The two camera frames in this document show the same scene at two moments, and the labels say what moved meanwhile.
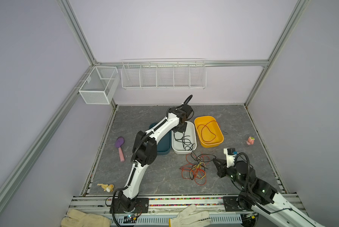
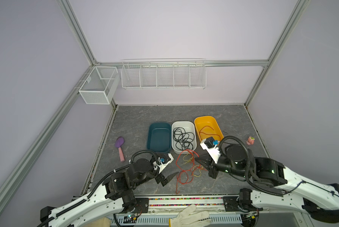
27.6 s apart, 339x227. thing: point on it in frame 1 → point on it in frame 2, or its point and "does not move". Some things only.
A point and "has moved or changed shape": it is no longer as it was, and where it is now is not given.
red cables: (196, 169) has moved or changed shape
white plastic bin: (185, 142) does not move
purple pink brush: (119, 142) does not move
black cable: (192, 153) has moved or changed shape
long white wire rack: (164, 74) does not move
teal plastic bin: (164, 145) does not move
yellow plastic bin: (209, 132) does not move
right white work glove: (184, 219) does not move
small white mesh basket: (99, 86) does not move
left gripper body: (181, 127) → (160, 178)
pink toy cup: (250, 140) does not move
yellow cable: (196, 167) has moved or changed shape
